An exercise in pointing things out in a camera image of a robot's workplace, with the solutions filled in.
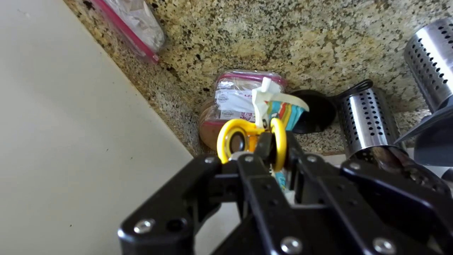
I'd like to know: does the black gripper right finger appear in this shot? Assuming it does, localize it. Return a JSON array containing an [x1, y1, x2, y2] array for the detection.
[[285, 136, 453, 255]]

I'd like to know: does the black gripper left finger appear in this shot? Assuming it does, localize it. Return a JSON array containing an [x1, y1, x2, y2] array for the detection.
[[118, 133, 309, 255]]

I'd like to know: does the perforated steel utensil holder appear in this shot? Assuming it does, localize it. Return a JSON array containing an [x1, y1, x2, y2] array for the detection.
[[402, 17, 453, 112], [337, 78, 404, 160]]

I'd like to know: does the brown wooden bowl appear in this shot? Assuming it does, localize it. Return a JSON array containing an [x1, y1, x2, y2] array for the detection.
[[197, 103, 224, 152]]

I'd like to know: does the pink zip bag with bread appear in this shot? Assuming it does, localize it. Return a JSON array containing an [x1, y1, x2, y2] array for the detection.
[[197, 69, 288, 152]]

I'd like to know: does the black round dish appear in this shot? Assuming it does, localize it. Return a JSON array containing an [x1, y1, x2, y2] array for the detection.
[[290, 89, 339, 135]]

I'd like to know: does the pink zip plastic bag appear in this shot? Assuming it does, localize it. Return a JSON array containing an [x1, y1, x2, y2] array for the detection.
[[91, 0, 167, 64]]

